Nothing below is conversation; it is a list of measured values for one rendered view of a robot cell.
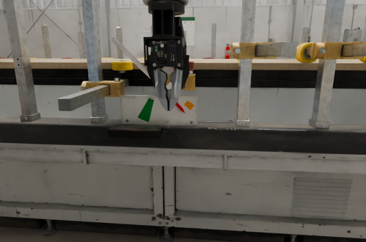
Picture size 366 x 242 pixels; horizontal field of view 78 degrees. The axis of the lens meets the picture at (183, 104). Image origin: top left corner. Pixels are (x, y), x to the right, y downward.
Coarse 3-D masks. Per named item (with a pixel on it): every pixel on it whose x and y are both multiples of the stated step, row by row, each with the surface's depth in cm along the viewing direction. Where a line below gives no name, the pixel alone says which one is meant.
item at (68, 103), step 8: (120, 80) 89; (128, 80) 94; (96, 88) 68; (104, 88) 72; (64, 96) 55; (72, 96) 55; (80, 96) 58; (88, 96) 62; (96, 96) 67; (64, 104) 53; (72, 104) 54; (80, 104) 58
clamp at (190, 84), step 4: (168, 76) 73; (188, 76) 73; (192, 76) 72; (168, 80) 73; (188, 80) 73; (192, 80) 73; (188, 84) 73; (192, 84) 73; (184, 88) 74; (188, 88) 73; (192, 88) 73
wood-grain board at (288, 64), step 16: (0, 64) 101; (32, 64) 99; (48, 64) 99; (64, 64) 98; (80, 64) 98; (208, 64) 93; (224, 64) 93; (256, 64) 92; (272, 64) 91; (288, 64) 91; (304, 64) 90; (336, 64) 89; (352, 64) 89
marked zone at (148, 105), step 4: (148, 100) 75; (152, 100) 75; (148, 104) 76; (152, 104) 76; (144, 108) 76; (148, 108) 76; (144, 112) 76; (148, 112) 76; (140, 116) 77; (144, 116) 77; (148, 116) 77; (144, 120) 77; (148, 120) 77
